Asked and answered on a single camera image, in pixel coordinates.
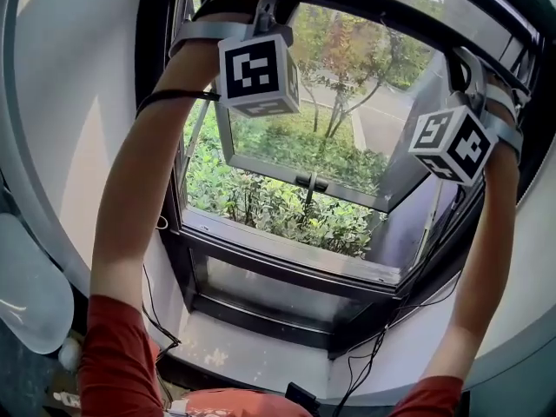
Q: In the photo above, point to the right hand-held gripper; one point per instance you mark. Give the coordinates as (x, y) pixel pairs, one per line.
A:
(452, 146)

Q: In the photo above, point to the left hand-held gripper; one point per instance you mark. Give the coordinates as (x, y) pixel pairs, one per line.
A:
(256, 76)

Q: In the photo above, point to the dark-framed glass window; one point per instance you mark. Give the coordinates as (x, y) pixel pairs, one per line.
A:
(369, 11)

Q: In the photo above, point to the person's left forearm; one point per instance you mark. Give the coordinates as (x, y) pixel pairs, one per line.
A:
(130, 189)

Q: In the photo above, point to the person's right forearm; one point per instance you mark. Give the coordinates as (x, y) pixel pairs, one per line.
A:
(478, 254)

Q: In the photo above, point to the open glass window sash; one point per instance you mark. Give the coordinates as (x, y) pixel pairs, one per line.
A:
(269, 172)

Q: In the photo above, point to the person's right hand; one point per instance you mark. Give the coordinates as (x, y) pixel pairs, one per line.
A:
(519, 98)

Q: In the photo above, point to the green shrubs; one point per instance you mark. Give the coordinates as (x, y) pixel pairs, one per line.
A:
(260, 202)

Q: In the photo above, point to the black waist controller box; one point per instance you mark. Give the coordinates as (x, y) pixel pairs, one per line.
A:
(302, 400)

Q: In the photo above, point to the white oval bathtub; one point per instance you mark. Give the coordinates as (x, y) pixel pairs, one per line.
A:
(30, 285)

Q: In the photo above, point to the person's red shirt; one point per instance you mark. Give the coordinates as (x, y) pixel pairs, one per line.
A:
(113, 363)

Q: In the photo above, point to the white soft bundle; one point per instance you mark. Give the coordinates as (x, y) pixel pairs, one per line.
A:
(69, 354)

